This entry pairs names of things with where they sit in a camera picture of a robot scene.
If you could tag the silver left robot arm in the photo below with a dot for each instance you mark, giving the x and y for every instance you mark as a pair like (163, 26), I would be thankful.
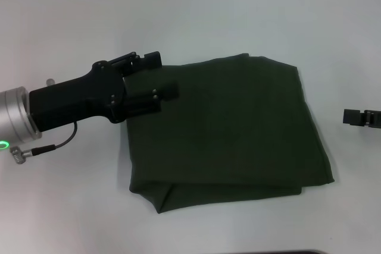
(15, 117)

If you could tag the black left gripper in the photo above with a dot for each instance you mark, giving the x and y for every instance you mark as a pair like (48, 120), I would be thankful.
(71, 105)

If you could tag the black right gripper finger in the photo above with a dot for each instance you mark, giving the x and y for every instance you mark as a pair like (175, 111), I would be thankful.
(357, 117)

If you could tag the small silver metal pin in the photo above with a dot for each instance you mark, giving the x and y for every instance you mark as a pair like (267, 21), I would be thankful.
(50, 81)

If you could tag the dark green FREE t-shirt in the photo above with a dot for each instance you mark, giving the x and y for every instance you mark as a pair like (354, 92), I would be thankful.
(223, 132)

